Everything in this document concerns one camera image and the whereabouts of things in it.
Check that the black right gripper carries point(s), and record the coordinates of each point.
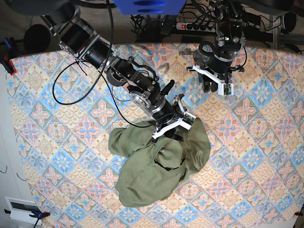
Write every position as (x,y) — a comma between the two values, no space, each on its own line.
(170,124)

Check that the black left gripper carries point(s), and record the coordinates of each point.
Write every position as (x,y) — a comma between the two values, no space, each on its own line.
(219,66)

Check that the olive green t-shirt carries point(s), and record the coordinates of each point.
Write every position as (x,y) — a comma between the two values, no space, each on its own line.
(154,169)

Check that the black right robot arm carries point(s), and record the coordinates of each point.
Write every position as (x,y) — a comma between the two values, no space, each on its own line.
(77,37)

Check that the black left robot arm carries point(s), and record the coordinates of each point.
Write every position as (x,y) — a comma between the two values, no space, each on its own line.
(229,40)

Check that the white power strip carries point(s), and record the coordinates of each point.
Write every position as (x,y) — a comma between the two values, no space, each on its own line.
(200,27)

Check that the colourful patterned tablecloth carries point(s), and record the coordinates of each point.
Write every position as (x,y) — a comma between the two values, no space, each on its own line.
(255,174)

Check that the black cylinder right background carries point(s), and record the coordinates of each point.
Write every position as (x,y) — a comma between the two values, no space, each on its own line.
(289,21)

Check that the black round stool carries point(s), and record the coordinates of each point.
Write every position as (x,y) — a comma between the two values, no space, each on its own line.
(36,39)

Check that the orange clamp lower right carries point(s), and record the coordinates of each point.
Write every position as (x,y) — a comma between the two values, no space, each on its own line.
(299,214)

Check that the blue orange clamp lower left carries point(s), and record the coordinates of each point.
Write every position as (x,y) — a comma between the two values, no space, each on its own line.
(39,215)

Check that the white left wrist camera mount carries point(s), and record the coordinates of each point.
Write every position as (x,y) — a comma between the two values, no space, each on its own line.
(224,88)

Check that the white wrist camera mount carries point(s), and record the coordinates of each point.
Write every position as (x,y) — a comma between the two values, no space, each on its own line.
(177,100)
(224,88)

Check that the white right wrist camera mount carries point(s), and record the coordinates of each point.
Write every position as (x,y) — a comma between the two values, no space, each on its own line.
(177,100)

